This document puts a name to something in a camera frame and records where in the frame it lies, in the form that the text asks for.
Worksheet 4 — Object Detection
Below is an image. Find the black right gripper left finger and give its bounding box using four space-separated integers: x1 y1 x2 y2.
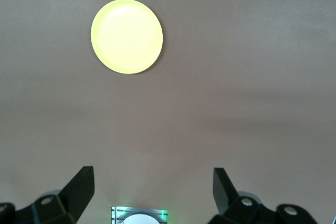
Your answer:
0 166 95 224

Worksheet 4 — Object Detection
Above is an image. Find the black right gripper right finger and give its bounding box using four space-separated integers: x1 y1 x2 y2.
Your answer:
207 167 318 224

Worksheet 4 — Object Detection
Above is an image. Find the yellow round plate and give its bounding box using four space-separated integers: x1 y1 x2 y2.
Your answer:
90 0 164 74

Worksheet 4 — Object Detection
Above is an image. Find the brown table cover sheet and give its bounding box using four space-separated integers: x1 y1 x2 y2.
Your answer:
0 0 336 224

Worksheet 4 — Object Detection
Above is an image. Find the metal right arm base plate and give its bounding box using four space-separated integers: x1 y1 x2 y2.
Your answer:
110 206 169 224

